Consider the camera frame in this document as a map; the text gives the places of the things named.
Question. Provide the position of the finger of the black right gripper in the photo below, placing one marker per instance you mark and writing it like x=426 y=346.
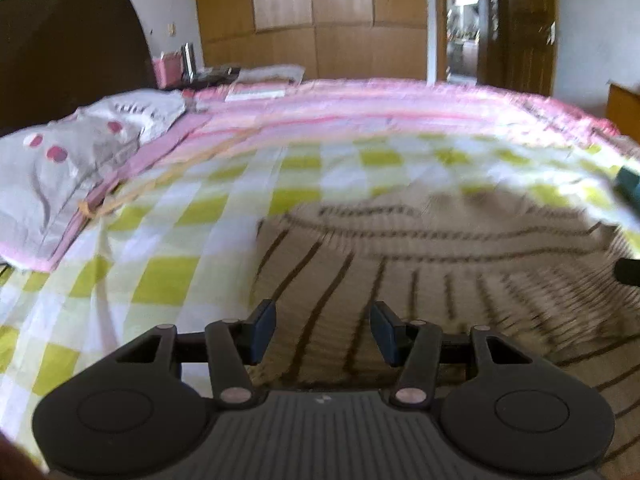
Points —
x=627 y=271

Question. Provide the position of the wooden side cabinet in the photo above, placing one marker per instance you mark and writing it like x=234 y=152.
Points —
x=623 y=110

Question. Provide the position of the pink striped quilt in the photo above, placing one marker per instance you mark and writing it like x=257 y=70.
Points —
x=359 y=109

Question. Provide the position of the grey cloth on nightstand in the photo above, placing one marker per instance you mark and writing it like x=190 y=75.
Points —
x=291 y=73

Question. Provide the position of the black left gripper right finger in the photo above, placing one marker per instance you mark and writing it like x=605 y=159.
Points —
x=418 y=348

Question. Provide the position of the dark brown wooden door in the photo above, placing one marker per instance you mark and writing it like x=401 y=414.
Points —
x=527 y=31

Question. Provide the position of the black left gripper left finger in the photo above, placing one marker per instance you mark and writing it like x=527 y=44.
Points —
x=227 y=347

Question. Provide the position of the grey pillow with pink dots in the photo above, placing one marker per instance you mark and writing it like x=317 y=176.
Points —
x=48 y=170

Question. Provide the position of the wooden wardrobe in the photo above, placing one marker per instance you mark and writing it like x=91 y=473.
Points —
x=352 y=39

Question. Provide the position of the beige brown striped knit sweater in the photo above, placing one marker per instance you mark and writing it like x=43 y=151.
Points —
x=540 y=274

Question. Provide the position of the pink storage box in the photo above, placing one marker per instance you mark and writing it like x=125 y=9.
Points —
x=168 y=69

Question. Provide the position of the dark wooden headboard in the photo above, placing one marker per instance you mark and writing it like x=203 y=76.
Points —
x=58 y=55

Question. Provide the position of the metal thermos cup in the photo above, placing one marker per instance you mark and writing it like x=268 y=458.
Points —
x=188 y=61

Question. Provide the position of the green white checkered bed sheet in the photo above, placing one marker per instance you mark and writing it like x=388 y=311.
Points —
x=181 y=254

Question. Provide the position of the white book on bed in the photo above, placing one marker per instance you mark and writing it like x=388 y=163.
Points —
x=250 y=92

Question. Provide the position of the blue knit garment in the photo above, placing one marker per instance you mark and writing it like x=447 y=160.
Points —
x=627 y=183

